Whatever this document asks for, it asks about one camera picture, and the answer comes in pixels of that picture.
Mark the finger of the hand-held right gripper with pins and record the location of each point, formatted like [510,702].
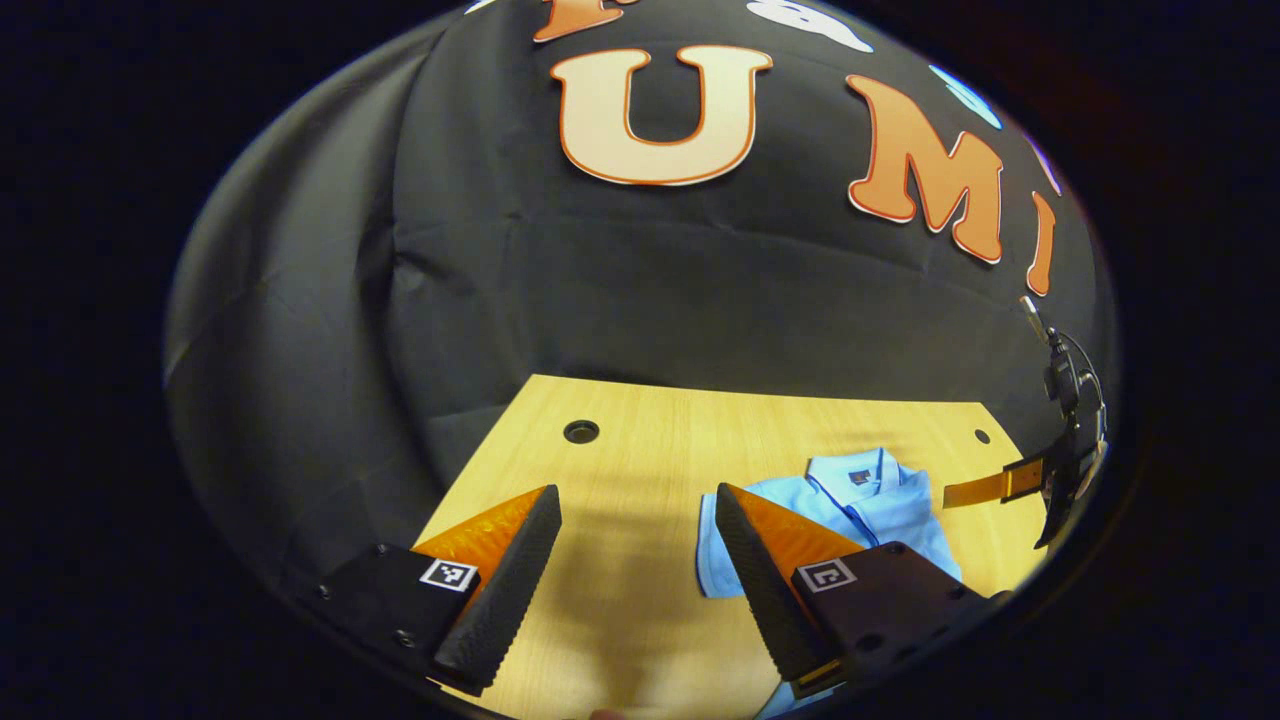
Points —
[990,487]

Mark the light blue T-shirt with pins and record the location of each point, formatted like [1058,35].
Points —
[880,510]

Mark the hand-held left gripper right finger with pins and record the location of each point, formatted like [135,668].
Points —
[760,590]

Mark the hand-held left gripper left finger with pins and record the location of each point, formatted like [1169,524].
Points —
[515,580]

